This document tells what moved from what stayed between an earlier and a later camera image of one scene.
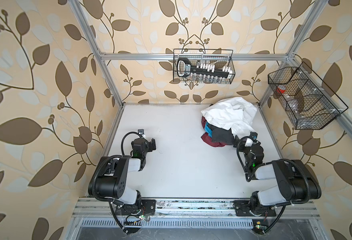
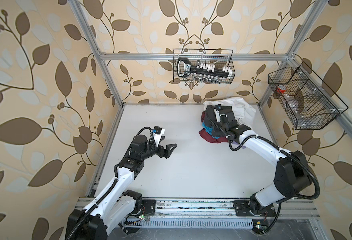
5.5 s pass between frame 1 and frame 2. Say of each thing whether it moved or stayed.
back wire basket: stayed
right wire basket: stayed
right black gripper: moved
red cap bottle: stayed
